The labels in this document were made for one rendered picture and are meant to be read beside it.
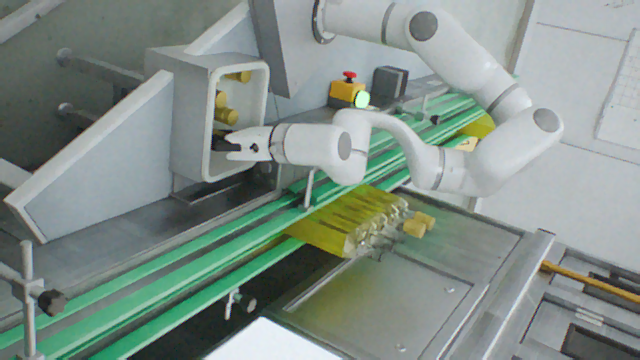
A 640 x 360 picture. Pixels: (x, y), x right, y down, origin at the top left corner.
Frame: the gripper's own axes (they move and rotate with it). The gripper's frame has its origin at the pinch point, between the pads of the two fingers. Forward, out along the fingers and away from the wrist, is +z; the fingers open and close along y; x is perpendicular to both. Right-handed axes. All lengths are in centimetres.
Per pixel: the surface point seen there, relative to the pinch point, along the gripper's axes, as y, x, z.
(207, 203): -4.3, -12.0, 1.0
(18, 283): -53, -5, -14
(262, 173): 11.4, -9.8, -1.2
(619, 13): 610, 0, -13
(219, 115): 1.3, 4.6, 0.1
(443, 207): 87, -40, -14
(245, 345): -14.5, -34.6, -13.3
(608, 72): 609, -59, -7
